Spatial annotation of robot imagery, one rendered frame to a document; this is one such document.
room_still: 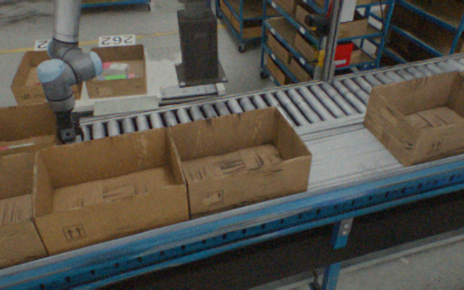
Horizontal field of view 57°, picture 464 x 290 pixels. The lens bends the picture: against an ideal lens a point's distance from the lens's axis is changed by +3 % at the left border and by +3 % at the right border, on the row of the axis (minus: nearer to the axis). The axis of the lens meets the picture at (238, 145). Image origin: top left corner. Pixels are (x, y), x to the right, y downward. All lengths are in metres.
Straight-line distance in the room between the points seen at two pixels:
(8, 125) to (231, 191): 1.08
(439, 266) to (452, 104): 0.94
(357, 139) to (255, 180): 0.55
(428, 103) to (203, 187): 1.07
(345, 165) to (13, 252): 1.06
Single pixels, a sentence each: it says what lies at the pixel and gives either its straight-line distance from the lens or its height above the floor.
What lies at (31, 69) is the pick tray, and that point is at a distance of 2.57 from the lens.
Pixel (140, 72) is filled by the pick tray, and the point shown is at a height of 0.76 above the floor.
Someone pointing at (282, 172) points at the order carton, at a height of 1.01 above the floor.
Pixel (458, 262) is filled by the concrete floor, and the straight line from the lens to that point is 2.57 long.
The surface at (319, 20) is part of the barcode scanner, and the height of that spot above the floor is 1.07.
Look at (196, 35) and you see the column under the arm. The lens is 2.12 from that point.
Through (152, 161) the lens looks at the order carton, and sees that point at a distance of 1.47.
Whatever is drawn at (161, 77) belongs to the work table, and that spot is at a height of 0.75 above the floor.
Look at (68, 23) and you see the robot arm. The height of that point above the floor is 1.25.
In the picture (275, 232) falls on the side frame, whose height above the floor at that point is 0.82.
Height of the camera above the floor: 1.85
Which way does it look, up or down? 38 degrees down
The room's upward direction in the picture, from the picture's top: straight up
